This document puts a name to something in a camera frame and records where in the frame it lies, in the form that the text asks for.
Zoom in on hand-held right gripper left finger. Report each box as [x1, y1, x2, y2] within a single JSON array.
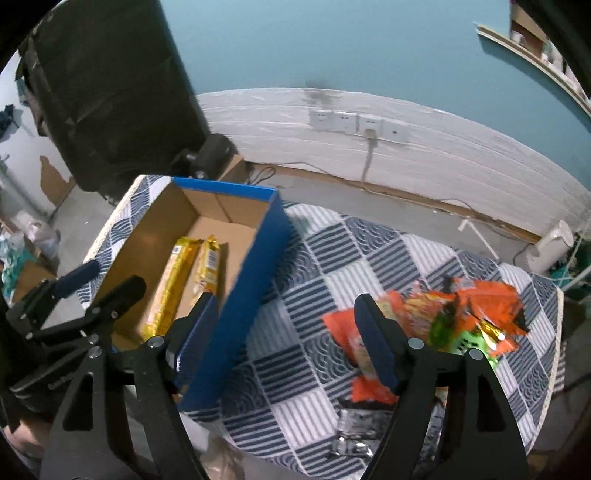
[[39, 292, 220, 480]]

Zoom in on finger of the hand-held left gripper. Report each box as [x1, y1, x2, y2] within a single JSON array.
[[27, 275, 147, 352], [6, 259, 101, 334]]

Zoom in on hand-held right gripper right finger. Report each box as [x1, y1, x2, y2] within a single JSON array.
[[353, 294, 530, 480]]

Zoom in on orange yellow snack packet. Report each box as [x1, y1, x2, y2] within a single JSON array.
[[383, 281, 458, 344]]

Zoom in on blue cardboard box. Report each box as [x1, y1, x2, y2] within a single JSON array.
[[95, 175, 294, 411]]

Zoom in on person's left hand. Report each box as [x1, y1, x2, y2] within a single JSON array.
[[7, 411, 54, 468]]

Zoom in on gold snack bar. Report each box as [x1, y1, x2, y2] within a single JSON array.
[[187, 234, 223, 302], [141, 236, 202, 345]]

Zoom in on clear plastic bag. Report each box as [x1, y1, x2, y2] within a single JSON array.
[[18, 211, 62, 260]]

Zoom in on blue white patterned cloth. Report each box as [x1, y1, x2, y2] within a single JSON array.
[[76, 174, 565, 480]]

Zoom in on green snack packet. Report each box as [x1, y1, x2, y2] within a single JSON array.
[[429, 314, 499, 367]]

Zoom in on white pipe piece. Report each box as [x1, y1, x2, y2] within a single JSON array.
[[458, 219, 500, 260]]

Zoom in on small brown cardboard box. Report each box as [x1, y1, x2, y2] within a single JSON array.
[[217, 154, 253, 184]]

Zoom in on black round device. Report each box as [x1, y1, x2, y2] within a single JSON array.
[[172, 133, 239, 181]]

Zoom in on black chair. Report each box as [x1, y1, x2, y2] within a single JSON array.
[[16, 0, 209, 193]]

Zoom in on white kettle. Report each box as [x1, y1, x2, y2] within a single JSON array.
[[526, 220, 576, 274]]

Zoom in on black floor cable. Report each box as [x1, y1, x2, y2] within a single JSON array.
[[249, 164, 278, 186]]

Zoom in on grey plug cable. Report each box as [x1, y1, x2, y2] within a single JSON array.
[[361, 129, 380, 184]]

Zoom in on white wall socket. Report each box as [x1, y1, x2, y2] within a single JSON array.
[[358, 114, 384, 139], [332, 111, 359, 134], [308, 109, 334, 132], [382, 119, 411, 145]]

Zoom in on wooden wall shelf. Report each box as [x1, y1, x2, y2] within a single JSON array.
[[475, 4, 591, 116]]

